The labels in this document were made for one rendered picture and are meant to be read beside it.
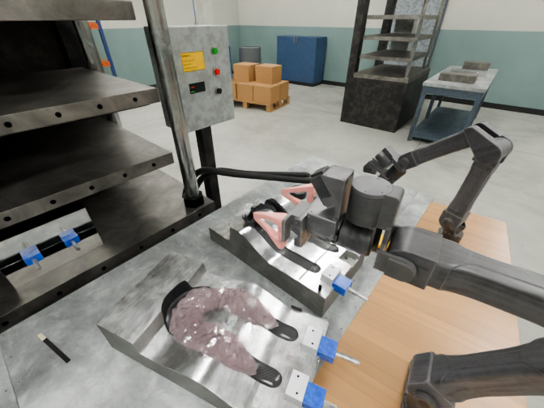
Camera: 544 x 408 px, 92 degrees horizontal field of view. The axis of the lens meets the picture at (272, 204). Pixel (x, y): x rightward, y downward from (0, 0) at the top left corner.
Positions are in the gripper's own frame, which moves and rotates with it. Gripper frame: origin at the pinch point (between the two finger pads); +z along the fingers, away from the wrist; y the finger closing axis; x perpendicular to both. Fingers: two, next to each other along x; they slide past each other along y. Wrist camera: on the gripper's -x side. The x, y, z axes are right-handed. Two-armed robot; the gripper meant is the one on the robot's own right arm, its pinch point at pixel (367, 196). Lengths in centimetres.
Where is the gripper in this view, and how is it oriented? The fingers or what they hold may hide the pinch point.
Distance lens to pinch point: 125.1
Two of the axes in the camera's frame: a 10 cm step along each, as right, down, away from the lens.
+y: -6.0, 4.7, -6.5
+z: -4.0, 5.3, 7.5
